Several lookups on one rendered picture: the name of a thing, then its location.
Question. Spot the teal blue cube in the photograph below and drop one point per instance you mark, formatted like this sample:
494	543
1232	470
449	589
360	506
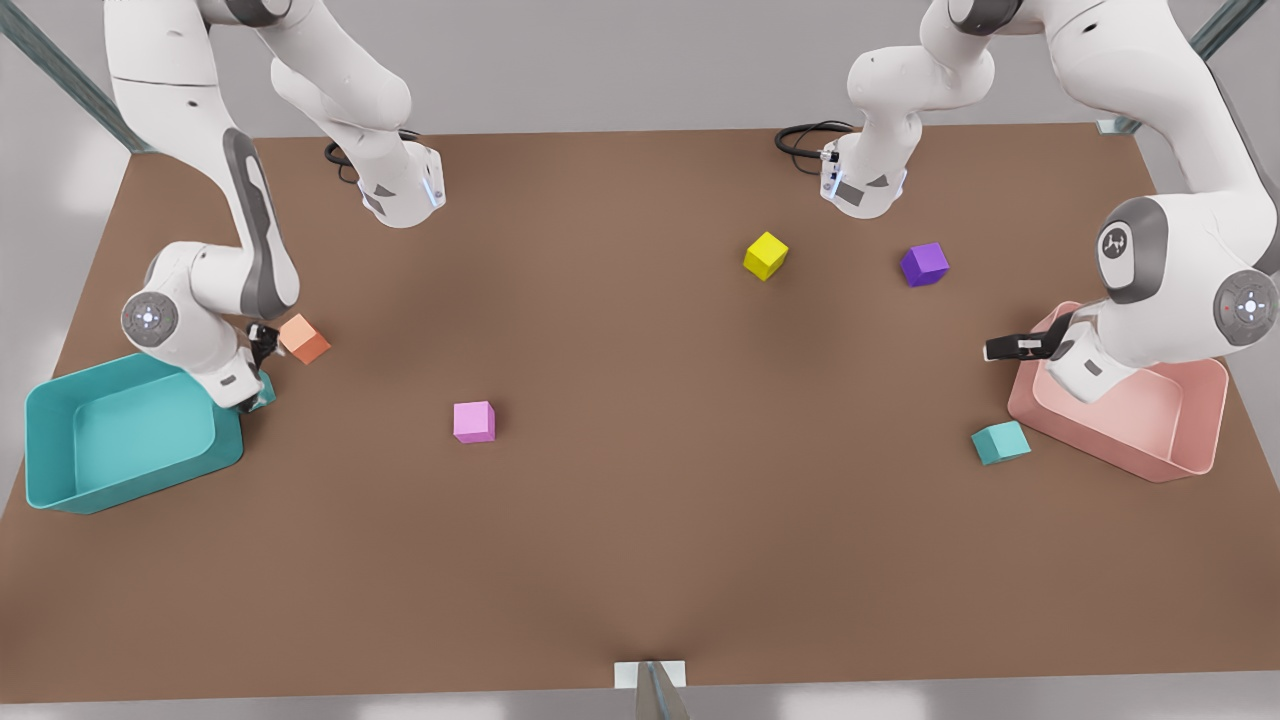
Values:
1000	443
266	392

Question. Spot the teal plastic bin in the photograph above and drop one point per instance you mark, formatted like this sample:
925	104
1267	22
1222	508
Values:
120	440

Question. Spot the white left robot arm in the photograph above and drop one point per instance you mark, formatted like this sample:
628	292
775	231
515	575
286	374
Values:
1160	120

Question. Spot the pink cube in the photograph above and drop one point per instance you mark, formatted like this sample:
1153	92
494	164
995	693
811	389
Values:
474	422

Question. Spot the yellow cube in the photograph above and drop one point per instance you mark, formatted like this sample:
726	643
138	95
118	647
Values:
765	257

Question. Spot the pink plastic bin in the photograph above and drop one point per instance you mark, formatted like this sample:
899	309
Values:
1150	420

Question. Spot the silver frame post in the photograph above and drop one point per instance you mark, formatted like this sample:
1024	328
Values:
1215	30
655	690
70	80

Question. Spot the purple cube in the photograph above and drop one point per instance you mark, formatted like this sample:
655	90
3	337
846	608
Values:
924	265

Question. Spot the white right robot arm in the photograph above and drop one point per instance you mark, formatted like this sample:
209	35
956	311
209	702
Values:
180	120

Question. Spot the orange cube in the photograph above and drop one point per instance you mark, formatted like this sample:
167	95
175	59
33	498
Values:
305	340

